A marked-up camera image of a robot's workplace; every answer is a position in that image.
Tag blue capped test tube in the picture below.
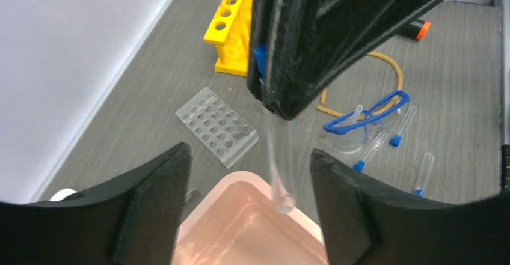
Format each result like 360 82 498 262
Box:
254 44 298 215
413 152 435 197
389 105 418 147
353 130 389 172

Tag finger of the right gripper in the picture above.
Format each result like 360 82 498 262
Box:
275 0 466 121
247 0 343 116

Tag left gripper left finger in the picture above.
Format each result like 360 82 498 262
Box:
1 142 191 264

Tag yellow rubber tube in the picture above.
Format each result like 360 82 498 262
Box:
316 52 404 117

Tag pink plastic bin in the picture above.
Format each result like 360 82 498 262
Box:
171 171 328 264

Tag clear tube rack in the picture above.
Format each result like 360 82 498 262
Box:
176 87 259 169

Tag blue safety glasses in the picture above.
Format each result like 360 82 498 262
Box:
323 90 411 154

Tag yellow test tube rack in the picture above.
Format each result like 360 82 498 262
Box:
203 0 253 77

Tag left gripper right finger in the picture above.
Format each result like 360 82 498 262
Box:
310 149 509 264

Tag white bin lid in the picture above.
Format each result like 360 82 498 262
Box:
49 188 77 202

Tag black flashlight orange end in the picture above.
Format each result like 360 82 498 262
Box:
398 19 431 41

